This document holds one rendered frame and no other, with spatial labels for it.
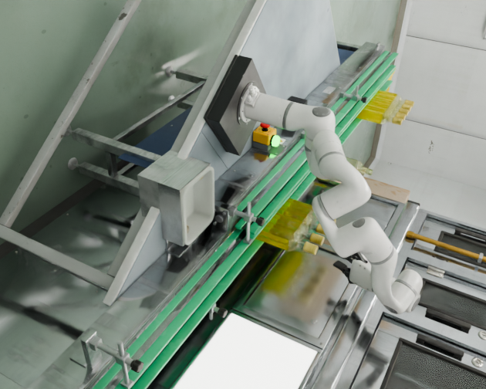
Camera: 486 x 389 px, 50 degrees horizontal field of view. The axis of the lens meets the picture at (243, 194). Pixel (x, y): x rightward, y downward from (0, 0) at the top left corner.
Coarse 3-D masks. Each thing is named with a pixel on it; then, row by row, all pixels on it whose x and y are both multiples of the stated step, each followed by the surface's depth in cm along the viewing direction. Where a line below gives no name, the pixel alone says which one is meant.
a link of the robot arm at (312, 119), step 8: (296, 104) 170; (304, 104) 170; (288, 112) 169; (296, 112) 168; (304, 112) 167; (312, 112) 165; (320, 112) 165; (328, 112) 165; (288, 120) 169; (296, 120) 167; (304, 120) 166; (312, 120) 164; (320, 120) 163; (328, 120) 164; (288, 128) 171; (296, 128) 169; (304, 128) 168; (312, 128) 165; (320, 128) 164; (328, 128) 165; (312, 136) 167
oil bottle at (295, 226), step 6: (276, 216) 193; (282, 216) 194; (270, 222) 191; (276, 222) 190; (282, 222) 190; (288, 222) 191; (294, 222) 191; (288, 228) 188; (294, 228) 188; (300, 228) 188; (300, 234) 187
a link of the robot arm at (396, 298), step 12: (396, 252) 151; (372, 264) 151; (384, 264) 149; (396, 264) 150; (372, 276) 154; (384, 276) 151; (384, 288) 151; (396, 288) 157; (408, 288) 156; (384, 300) 154; (396, 300) 154; (408, 300) 155; (396, 312) 156
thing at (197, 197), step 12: (192, 180) 156; (204, 180) 168; (192, 192) 172; (204, 192) 171; (192, 204) 175; (204, 204) 174; (192, 216) 175; (204, 216) 176; (192, 228) 171; (204, 228) 173; (192, 240) 167
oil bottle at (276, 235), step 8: (272, 224) 190; (264, 232) 187; (272, 232) 186; (280, 232) 186; (288, 232) 186; (264, 240) 189; (272, 240) 187; (280, 240) 185; (288, 240) 183; (296, 240) 184; (288, 248) 185; (296, 248) 186
